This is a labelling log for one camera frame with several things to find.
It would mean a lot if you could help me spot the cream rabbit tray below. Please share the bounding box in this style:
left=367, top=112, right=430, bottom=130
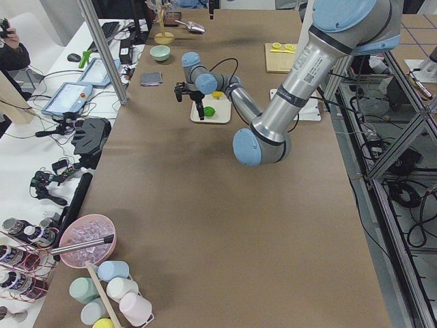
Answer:
left=190, top=92, right=231, bottom=124

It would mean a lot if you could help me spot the blue plastic cup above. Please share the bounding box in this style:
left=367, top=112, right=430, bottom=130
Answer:
left=98, top=260, right=130, bottom=282

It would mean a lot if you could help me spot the yellow plastic knife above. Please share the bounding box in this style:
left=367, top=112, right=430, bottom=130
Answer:
left=270, top=49, right=295, bottom=54

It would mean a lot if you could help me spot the white plastic cup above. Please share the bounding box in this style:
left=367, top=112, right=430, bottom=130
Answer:
left=107, top=277, right=139, bottom=303

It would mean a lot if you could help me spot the pink plastic cup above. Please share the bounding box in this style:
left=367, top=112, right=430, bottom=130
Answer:
left=119, top=292, right=154, bottom=327

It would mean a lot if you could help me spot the mint green bowl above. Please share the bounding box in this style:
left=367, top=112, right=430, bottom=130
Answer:
left=150, top=45, right=171, bottom=62

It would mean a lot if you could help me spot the black flat bar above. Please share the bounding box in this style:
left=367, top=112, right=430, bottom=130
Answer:
left=59, top=173, right=93, bottom=234

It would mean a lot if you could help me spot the black computer mouse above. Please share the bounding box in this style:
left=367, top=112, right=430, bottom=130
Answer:
left=67, top=53, right=81, bottom=62

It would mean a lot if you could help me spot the yellow lemon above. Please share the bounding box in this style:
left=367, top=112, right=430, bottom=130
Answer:
left=211, top=91, right=223, bottom=99

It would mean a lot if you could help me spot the pink bowl of ice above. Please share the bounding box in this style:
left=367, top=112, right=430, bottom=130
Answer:
left=59, top=214, right=117, bottom=269

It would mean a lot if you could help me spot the green plastic cup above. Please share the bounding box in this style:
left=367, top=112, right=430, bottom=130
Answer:
left=69, top=277, right=99, bottom=305

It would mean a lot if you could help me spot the aluminium frame post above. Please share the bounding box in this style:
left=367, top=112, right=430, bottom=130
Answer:
left=77, top=0, right=128, bottom=105

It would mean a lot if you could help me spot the grey plastic cup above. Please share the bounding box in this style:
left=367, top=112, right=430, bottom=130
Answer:
left=81, top=298, right=109, bottom=325

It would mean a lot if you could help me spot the black keyboard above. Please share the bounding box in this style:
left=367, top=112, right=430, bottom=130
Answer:
left=101, top=21, right=120, bottom=44

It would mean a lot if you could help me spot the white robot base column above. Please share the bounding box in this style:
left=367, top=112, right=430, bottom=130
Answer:
left=269, top=0, right=324, bottom=122

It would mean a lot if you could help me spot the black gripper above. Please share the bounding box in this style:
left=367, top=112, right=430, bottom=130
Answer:
left=189, top=0, right=214, bottom=120

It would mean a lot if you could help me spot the silver metal scoop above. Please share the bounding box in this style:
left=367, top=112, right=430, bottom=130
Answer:
left=176, top=20, right=206, bottom=33

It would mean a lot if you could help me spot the blue teach pendant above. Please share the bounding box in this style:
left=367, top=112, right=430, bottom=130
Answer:
left=42, top=82, right=93, bottom=117
left=77, top=58, right=111, bottom=88

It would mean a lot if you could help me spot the blue teach pendant far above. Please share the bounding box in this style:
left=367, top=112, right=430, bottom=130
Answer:
left=77, top=58, right=111, bottom=88

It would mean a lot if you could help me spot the wooden mug tree stand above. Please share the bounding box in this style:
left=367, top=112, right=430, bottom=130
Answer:
left=154, top=8, right=175, bottom=45

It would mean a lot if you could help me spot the blue teach pendant near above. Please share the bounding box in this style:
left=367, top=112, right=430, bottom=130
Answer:
left=42, top=82, right=93, bottom=117

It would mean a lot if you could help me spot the grey folded cloth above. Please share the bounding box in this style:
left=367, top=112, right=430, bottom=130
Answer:
left=140, top=72, right=163, bottom=86

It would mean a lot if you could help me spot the metal scoop in ice bowl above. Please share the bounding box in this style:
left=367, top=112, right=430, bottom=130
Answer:
left=49, top=234, right=115, bottom=256

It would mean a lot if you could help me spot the yellow plastic cup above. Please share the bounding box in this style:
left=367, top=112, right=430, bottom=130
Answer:
left=92, top=318, right=115, bottom=328

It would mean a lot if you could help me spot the wooden cutting board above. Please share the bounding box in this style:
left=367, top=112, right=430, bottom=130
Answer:
left=264, top=42, right=297, bottom=73

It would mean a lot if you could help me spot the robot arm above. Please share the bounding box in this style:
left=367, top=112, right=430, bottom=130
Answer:
left=174, top=0, right=404, bottom=166

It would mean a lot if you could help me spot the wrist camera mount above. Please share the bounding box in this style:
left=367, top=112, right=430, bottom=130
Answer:
left=174, top=82, right=191, bottom=103

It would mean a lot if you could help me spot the copper wire bottle rack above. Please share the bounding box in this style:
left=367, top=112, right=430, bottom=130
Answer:
left=1, top=217, right=57, bottom=303

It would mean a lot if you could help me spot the green lime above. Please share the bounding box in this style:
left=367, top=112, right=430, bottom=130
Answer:
left=203, top=106, right=216, bottom=118

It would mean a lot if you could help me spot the black plastic bracket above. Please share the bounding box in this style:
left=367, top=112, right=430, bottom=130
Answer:
left=71, top=118, right=111, bottom=169

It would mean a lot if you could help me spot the green clamp tool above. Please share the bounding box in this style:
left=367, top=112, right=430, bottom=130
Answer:
left=78, top=49, right=93, bottom=69

